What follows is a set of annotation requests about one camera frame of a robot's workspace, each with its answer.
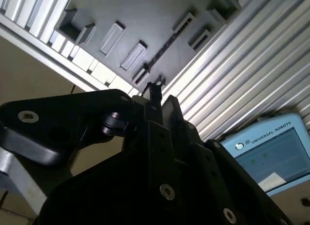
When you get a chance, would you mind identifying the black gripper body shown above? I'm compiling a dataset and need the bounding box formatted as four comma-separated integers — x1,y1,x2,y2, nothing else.
35,123,294,225

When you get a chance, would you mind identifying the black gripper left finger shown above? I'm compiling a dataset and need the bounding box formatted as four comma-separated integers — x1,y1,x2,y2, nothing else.
0,81,179,202

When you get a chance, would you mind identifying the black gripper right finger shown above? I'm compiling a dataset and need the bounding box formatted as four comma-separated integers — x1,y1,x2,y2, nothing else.
161,95,267,225

